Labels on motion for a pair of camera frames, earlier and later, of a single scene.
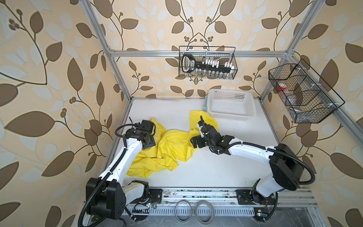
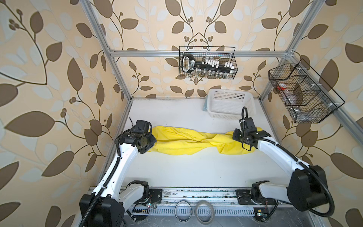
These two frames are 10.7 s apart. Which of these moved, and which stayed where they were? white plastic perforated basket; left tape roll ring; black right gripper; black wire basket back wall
Moved: black right gripper
Stayed: left tape roll ring; black wire basket back wall; white plastic perforated basket
